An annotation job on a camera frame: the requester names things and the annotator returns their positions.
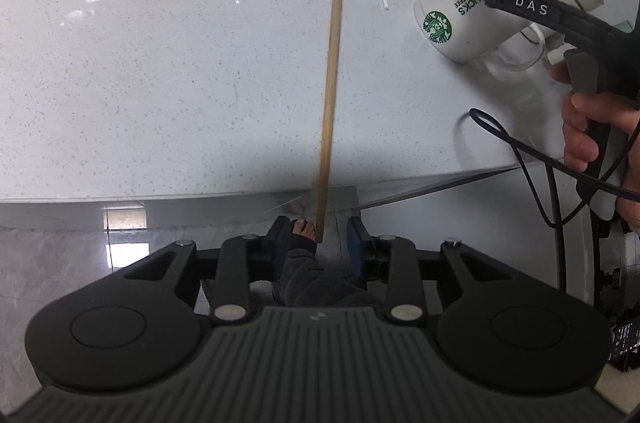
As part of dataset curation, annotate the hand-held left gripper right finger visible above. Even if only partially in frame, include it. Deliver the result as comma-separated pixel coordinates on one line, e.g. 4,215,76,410
347,216,532,325

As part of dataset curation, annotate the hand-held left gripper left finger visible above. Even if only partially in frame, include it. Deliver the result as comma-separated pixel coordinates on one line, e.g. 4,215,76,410
111,216,292,325

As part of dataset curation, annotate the person's dark fleece clothing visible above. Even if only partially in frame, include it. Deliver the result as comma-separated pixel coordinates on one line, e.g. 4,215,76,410
272,248,373,310

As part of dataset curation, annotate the wooden chopstick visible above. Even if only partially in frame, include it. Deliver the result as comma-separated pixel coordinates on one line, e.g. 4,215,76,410
313,0,347,245

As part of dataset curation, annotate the person's right hand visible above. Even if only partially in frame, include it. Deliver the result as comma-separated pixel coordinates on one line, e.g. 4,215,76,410
551,63,640,234

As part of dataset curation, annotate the white ceramic mug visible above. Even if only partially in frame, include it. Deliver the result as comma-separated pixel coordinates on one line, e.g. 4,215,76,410
413,0,547,64

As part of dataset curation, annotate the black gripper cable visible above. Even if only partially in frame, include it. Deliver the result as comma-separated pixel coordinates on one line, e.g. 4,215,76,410
469,108,640,304

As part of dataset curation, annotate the person's bare foot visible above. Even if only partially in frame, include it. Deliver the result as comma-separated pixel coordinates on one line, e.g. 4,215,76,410
291,218,318,256

